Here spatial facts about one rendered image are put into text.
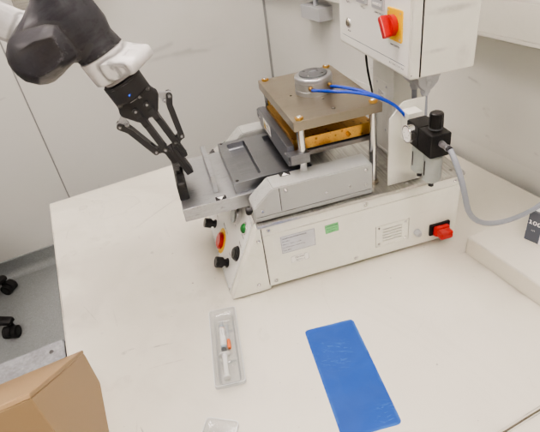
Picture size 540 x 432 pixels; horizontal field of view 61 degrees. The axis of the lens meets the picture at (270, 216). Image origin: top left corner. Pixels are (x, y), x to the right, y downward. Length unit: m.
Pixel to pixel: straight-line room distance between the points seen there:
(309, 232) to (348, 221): 0.09
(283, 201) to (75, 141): 1.67
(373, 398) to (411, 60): 0.59
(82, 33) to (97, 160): 1.65
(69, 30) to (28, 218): 1.81
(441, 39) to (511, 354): 0.57
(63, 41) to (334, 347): 0.72
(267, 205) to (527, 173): 0.74
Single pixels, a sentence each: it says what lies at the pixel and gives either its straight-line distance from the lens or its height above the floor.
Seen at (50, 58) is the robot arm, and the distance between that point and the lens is 0.89.
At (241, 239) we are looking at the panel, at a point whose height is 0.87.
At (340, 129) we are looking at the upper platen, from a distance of 0.95.
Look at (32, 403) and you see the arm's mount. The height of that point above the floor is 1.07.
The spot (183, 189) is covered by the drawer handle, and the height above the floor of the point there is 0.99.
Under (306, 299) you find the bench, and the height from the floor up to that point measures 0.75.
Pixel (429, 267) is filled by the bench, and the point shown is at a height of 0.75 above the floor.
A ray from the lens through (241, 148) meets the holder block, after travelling 1.10.
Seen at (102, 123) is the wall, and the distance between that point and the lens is 2.43.
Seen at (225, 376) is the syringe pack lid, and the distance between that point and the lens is 0.87.
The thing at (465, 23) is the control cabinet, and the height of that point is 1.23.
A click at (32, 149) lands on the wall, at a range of 2.45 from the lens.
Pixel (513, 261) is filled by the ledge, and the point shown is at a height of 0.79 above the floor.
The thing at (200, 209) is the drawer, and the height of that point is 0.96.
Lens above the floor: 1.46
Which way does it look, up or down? 35 degrees down
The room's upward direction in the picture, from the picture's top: 9 degrees counter-clockwise
